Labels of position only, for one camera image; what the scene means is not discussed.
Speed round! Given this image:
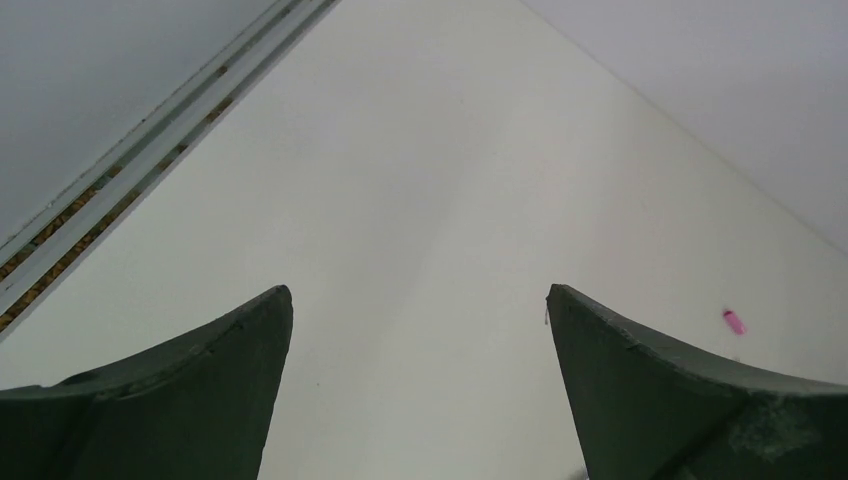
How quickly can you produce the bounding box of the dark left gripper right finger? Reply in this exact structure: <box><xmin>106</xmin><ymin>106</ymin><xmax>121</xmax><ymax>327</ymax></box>
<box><xmin>547</xmin><ymin>285</ymin><xmax>847</xmax><ymax>479</ymax></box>

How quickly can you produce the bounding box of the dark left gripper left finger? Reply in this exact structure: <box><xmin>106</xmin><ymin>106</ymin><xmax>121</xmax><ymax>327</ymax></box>
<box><xmin>1</xmin><ymin>285</ymin><xmax>293</xmax><ymax>479</ymax></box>

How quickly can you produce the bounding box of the light pink pen cap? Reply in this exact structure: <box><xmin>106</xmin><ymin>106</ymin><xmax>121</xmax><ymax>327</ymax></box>
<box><xmin>722</xmin><ymin>309</ymin><xmax>747</xmax><ymax>336</ymax></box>

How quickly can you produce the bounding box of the aluminium frame rail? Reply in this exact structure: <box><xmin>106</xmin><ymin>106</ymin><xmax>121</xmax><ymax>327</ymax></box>
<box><xmin>1</xmin><ymin>1</ymin><xmax>332</xmax><ymax>335</ymax></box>

